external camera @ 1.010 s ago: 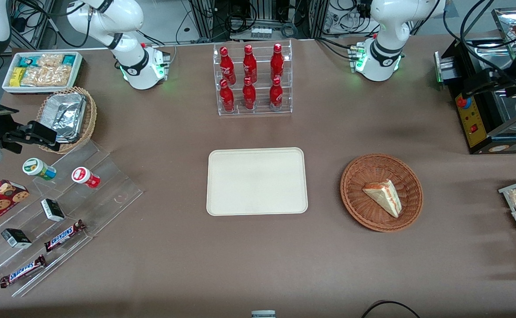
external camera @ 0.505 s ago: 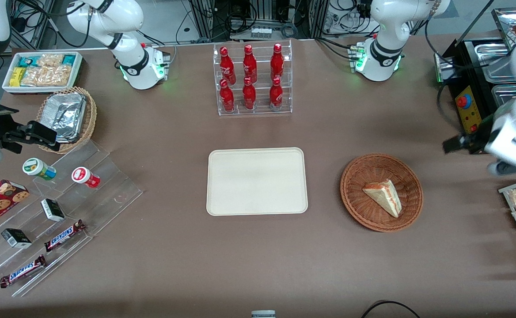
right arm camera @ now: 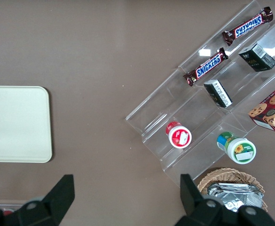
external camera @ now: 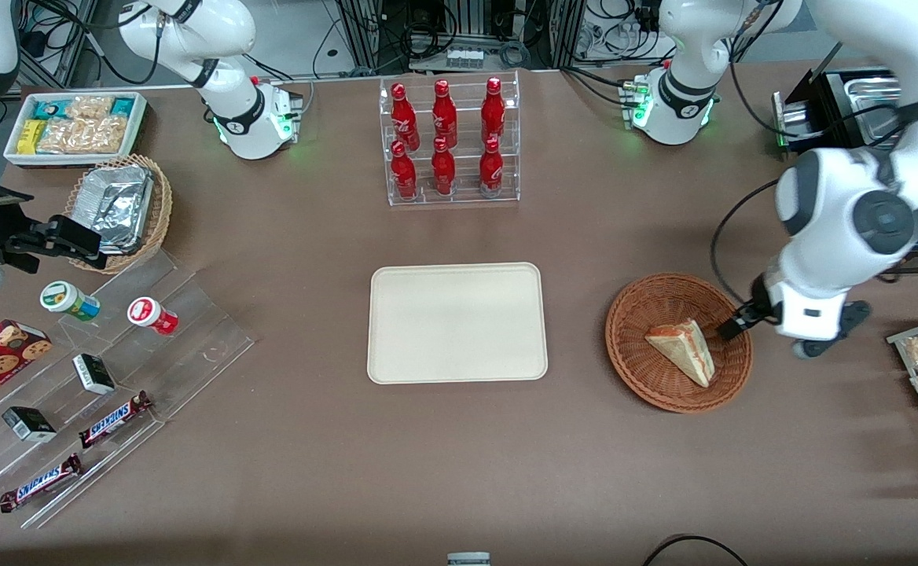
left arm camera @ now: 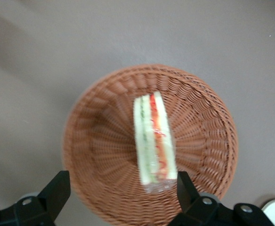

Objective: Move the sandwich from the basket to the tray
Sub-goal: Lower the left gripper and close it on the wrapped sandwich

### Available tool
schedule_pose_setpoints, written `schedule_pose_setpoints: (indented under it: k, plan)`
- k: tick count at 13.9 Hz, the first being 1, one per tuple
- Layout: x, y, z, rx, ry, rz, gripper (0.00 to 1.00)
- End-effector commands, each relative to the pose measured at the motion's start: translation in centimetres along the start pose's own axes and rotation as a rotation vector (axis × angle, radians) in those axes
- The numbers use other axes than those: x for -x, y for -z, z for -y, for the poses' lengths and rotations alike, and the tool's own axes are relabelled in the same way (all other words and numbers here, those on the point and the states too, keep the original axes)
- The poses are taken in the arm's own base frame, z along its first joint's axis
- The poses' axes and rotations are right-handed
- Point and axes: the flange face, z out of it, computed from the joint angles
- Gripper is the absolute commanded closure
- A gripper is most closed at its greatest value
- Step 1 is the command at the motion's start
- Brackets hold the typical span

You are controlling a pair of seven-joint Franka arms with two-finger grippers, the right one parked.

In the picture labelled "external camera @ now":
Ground triangle sandwich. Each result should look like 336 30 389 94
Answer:
644 318 717 388

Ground oval wicker basket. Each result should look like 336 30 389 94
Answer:
64 154 173 274

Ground brown round wicker basket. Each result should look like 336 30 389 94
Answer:
605 272 754 414

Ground beige plastic tray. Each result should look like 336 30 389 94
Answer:
367 262 549 386

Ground silver foil container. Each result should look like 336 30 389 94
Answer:
74 164 155 255

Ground green lid snack cup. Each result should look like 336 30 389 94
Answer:
40 281 101 322

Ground yellow snack packet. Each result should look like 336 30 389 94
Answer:
17 119 48 156

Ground red lid snack cup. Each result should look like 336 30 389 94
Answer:
127 296 179 336

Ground large clear cracker bag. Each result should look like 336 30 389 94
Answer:
38 116 130 155

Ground small clear cracker bag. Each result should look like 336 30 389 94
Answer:
65 95 115 121

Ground small black box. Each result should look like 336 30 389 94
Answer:
72 353 116 395
2 406 57 443

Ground clear acrylic stepped display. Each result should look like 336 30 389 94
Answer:
0 250 255 529

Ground white rectangular snack bin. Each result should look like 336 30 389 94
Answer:
3 91 148 167

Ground Snickers chocolate bar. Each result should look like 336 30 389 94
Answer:
0 454 84 513
78 391 153 450

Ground black box with metal pan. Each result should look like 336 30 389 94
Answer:
772 43 909 162

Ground red soda bottle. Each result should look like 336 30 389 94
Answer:
479 135 505 194
391 83 420 152
481 76 506 145
391 140 418 200
431 137 457 196
431 79 458 149

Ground clear acrylic bottle rack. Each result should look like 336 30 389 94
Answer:
379 71 521 207

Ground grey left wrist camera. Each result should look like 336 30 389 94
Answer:
792 300 873 360

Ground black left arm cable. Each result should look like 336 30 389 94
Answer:
711 179 779 309

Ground black looped table cable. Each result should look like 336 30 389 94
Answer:
642 535 751 566

